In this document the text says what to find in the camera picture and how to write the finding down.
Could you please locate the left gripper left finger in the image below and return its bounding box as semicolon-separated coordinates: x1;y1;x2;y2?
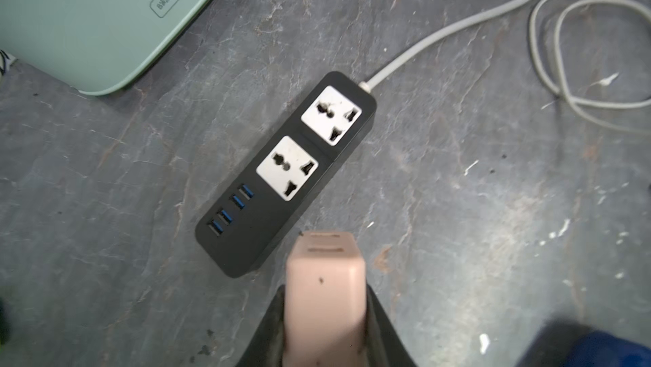
236;285;286;367

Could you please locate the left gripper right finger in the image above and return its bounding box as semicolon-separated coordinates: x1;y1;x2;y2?
364;285;416;367

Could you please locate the pink USB charger adapter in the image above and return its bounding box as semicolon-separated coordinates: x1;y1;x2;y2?
282;231;367;366

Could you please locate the black power strip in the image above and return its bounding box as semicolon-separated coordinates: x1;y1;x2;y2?
195;72;377;278

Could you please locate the white USB charging cable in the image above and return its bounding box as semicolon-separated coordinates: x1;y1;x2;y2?
527;0;651;138

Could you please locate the blue electric shaver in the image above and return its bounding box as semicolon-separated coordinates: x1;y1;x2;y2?
517;320;650;367

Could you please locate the mint green toaster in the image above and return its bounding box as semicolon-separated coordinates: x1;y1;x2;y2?
1;0;210;96

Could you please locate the white power strip cord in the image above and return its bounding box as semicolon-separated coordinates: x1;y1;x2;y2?
358;0;566;93

